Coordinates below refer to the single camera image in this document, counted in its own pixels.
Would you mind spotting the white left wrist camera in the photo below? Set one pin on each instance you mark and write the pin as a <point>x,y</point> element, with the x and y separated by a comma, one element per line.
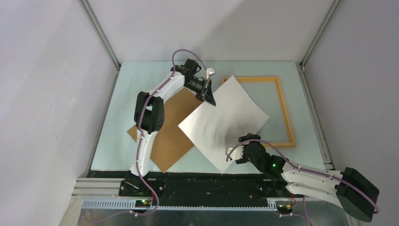
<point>209,73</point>

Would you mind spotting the brown cardboard backing board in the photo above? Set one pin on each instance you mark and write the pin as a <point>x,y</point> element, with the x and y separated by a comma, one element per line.
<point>170,143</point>

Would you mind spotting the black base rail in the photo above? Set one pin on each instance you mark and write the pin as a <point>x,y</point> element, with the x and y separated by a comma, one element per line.
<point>204,189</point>

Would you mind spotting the printed photo with white border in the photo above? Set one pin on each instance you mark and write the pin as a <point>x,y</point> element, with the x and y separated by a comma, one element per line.
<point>212,129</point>

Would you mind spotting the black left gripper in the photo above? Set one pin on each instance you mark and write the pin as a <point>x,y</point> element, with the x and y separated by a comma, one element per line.
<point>206,93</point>

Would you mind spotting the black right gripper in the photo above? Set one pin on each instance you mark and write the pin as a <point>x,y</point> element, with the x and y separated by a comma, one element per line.
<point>249,136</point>

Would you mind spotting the aluminium corner post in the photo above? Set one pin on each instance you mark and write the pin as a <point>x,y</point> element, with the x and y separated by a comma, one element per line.
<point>95,23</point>
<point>320,31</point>

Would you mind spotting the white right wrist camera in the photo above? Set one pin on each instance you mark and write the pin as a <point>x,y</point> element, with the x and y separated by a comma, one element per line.
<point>234,153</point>

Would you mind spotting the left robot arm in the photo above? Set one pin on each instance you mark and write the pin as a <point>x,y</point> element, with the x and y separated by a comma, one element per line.
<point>149,113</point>

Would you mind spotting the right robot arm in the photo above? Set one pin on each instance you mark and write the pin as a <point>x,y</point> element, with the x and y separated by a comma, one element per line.
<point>347,189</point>

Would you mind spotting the right aluminium corner post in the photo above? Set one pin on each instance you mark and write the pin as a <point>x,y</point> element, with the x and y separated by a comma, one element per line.
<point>320,31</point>

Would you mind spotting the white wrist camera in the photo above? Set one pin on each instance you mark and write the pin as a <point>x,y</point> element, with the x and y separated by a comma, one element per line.
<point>234,153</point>
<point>209,73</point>

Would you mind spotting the left aluminium corner post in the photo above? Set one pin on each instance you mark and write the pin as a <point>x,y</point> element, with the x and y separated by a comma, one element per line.
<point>95,23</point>

